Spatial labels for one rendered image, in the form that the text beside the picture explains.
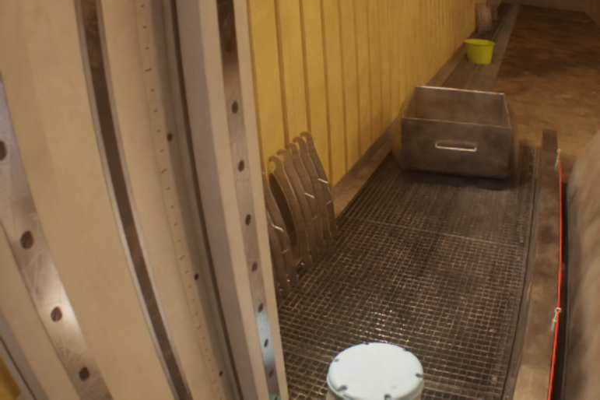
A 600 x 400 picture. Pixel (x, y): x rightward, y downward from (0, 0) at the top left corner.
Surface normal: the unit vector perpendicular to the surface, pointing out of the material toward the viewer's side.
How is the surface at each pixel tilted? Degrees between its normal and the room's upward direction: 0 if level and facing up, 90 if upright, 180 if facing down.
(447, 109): 90
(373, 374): 5
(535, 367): 0
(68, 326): 90
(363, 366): 5
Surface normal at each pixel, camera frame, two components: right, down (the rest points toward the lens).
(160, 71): 0.90, 0.14
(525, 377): -0.07, -0.89
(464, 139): -0.33, 0.47
